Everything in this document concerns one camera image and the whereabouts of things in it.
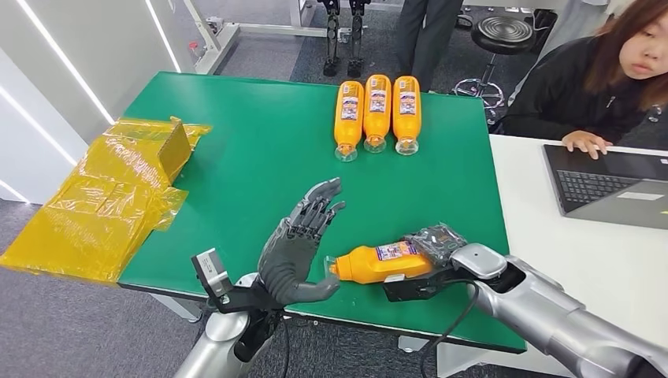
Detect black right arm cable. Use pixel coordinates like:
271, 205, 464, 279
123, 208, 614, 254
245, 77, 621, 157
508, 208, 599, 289
420, 279, 480, 378

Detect standing person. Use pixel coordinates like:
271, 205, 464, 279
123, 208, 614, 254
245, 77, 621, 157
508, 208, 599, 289
396, 0, 466, 94

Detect black round stool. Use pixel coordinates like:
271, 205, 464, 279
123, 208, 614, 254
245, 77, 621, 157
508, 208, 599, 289
452, 14, 537, 126

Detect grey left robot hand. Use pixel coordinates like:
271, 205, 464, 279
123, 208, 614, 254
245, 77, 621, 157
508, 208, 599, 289
257, 177, 347, 306

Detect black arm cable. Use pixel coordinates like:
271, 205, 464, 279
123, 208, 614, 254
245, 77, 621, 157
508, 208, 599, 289
420, 279, 480, 378
277, 312, 291, 378

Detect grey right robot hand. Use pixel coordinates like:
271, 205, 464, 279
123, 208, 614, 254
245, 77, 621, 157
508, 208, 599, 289
404, 223, 468, 268

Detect person's hand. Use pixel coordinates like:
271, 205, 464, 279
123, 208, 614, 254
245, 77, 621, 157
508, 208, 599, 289
562, 130, 614, 161

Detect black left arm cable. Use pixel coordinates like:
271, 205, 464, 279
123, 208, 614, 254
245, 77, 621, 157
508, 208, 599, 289
277, 312, 291, 378

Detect black robot leg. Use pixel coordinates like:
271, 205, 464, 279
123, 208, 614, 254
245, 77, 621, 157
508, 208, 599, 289
347, 0, 369, 80
321, 0, 342, 78

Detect green table mat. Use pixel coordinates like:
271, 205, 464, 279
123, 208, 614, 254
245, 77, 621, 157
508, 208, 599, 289
117, 71, 527, 354

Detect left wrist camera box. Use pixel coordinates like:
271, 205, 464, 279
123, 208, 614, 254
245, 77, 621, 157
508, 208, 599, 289
191, 248, 234, 306

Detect orange bottle with clear cap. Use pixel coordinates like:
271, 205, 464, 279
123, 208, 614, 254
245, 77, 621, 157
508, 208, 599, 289
362, 73, 393, 154
323, 240, 435, 285
392, 75, 422, 157
333, 80, 366, 163

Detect white metal frame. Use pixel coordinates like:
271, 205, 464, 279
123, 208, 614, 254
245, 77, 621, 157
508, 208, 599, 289
182, 0, 366, 75

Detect dark grey laptop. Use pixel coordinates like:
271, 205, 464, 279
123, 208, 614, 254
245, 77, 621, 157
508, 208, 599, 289
542, 143, 668, 231

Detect yellow plastic wrapped cartons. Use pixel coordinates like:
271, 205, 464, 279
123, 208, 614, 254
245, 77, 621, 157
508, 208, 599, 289
0, 117, 213, 285

